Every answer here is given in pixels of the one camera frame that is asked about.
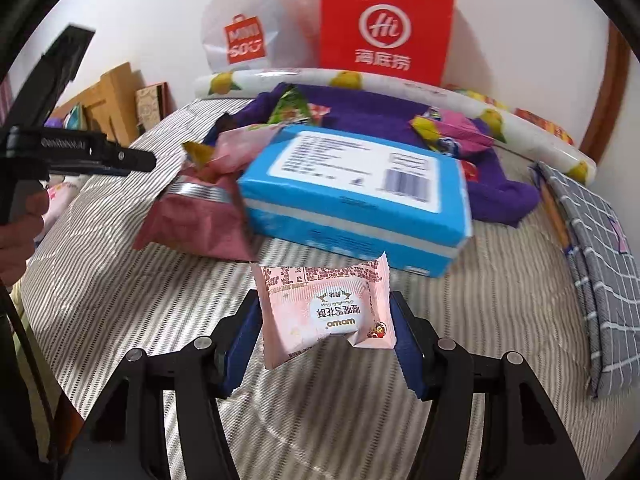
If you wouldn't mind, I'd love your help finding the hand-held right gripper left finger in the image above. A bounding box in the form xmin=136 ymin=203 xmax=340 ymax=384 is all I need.
xmin=60 ymin=290 xmax=263 ymax=480

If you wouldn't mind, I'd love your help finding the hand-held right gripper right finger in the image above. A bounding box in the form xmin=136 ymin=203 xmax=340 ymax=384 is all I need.
xmin=390 ymin=291 xmax=583 ymax=480

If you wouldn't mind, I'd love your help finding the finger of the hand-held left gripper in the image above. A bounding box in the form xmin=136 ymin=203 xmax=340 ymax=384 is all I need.
xmin=122 ymin=147 xmax=157 ymax=173

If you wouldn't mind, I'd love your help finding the yellow snack packet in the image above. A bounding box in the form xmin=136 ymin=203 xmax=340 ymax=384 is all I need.
xmin=181 ymin=141 xmax=221 ymax=168

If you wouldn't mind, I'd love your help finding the pink silver-banded snack packet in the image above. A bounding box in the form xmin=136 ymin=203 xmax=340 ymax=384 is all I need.
xmin=134 ymin=180 xmax=256 ymax=262

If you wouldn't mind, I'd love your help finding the pink and white snack packet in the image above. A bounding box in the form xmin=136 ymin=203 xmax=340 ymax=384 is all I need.
xmin=250 ymin=252 xmax=398 ymax=370

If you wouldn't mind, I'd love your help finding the green snack packet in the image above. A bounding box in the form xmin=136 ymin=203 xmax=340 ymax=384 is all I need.
xmin=267 ymin=84 xmax=313 ymax=126

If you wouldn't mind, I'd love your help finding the blue tissue pack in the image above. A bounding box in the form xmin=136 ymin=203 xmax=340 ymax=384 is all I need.
xmin=236 ymin=124 xmax=473 ymax=278

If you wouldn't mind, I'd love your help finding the magenta snack packet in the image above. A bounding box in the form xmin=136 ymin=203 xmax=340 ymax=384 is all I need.
xmin=409 ymin=107 xmax=493 ymax=153

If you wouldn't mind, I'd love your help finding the purple towel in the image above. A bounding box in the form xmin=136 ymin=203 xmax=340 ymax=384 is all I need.
xmin=205 ymin=82 xmax=541 ymax=228

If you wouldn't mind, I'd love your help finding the person's left hand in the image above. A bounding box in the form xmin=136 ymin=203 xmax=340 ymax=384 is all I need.
xmin=0 ymin=195 xmax=51 ymax=286

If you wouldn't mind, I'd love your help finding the pink striped curtain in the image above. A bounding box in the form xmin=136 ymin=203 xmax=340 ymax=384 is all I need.
xmin=0 ymin=77 xmax=13 ymax=126

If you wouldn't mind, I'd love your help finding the teal floral pillow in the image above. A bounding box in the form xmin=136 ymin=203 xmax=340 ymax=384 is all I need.
xmin=62 ymin=102 xmax=88 ymax=131

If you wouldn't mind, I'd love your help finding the pink bedding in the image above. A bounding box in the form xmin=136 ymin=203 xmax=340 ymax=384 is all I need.
xmin=42 ymin=182 xmax=81 ymax=226

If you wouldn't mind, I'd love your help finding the brown patterned flat box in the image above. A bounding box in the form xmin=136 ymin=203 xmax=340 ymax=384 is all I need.
xmin=135 ymin=81 xmax=173 ymax=131

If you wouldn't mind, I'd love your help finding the light wooden bed headboard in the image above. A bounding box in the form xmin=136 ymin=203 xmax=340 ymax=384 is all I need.
xmin=50 ymin=61 xmax=146 ymax=147

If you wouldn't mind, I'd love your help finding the lemon print paper roll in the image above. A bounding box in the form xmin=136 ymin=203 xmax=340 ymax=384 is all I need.
xmin=194 ymin=66 xmax=597 ymax=185

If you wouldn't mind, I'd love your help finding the white plastic shopping bag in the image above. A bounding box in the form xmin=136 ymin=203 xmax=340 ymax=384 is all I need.
xmin=201 ymin=0 xmax=321 ymax=73

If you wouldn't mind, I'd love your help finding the brown flat board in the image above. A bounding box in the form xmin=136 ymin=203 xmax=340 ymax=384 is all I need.
xmin=540 ymin=172 xmax=571 ymax=256

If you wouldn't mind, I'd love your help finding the grey checkered cloth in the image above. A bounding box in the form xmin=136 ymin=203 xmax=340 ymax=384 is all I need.
xmin=537 ymin=160 xmax=640 ymax=400

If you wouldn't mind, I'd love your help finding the yellow snack bag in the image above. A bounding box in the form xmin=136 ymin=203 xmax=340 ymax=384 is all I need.
xmin=450 ymin=85 xmax=511 ymax=111

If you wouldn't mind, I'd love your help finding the orange snack bag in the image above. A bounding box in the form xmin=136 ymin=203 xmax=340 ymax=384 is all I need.
xmin=515 ymin=107 xmax=576 ymax=146

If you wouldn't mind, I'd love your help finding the red paper shopping bag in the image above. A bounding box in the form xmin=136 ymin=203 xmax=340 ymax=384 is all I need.
xmin=319 ymin=0 xmax=457 ymax=87

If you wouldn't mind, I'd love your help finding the brown wooden door frame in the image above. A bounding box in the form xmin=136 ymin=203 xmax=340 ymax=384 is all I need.
xmin=579 ymin=22 xmax=632 ymax=163

